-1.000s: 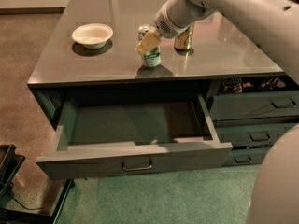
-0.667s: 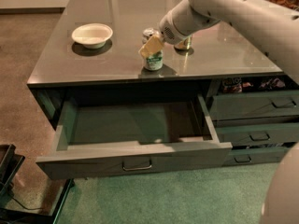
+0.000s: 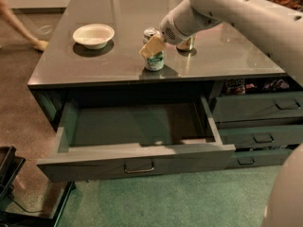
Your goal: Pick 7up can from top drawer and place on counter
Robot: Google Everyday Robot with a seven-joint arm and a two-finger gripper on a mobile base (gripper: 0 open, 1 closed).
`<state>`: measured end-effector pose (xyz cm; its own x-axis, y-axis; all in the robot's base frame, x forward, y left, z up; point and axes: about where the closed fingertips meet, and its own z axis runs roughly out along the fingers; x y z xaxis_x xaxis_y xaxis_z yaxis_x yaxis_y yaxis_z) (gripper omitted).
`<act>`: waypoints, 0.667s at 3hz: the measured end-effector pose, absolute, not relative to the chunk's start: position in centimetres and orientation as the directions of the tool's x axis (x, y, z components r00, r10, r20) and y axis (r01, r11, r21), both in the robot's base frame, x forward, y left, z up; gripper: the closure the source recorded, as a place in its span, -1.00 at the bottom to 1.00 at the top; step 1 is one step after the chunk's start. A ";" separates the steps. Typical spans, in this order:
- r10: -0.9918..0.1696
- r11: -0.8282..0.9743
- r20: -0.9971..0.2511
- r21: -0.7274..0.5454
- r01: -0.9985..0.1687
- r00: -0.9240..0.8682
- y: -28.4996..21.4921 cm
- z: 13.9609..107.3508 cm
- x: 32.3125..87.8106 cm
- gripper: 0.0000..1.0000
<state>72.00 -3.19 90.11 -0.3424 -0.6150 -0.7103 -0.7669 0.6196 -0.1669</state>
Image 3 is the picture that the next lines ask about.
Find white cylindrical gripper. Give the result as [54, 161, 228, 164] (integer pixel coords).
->
[139, 0, 221, 59]

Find green white 7up can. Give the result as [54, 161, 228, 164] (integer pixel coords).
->
[143, 27, 164, 72]

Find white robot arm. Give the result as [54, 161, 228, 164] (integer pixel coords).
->
[140, 0, 303, 85]

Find gold soda can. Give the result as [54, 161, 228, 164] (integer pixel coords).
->
[176, 36, 195, 51]

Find grey counter cabinet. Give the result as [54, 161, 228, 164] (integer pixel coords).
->
[27, 0, 303, 183]

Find right upper grey drawer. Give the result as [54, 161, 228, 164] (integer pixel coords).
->
[213, 92, 303, 122]

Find open grey top drawer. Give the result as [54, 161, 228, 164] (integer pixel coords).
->
[37, 96, 235, 183]

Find right middle grey drawer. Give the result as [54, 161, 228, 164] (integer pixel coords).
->
[219, 125, 303, 148]

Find right lower grey drawer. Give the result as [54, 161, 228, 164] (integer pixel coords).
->
[226, 148, 292, 168]

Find white bowl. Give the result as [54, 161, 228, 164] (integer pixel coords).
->
[73, 24, 115, 49]

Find snack bags in shelf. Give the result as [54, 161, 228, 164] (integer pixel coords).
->
[223, 78, 291, 95]

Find person's leg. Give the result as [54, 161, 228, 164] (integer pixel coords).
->
[0, 0, 48, 52]

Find black stand base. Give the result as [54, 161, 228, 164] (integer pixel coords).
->
[0, 146, 77, 227]

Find metal drawer handle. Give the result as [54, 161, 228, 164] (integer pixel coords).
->
[124, 163, 154, 174]

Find black cable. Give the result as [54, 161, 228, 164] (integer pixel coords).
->
[0, 183, 45, 215]

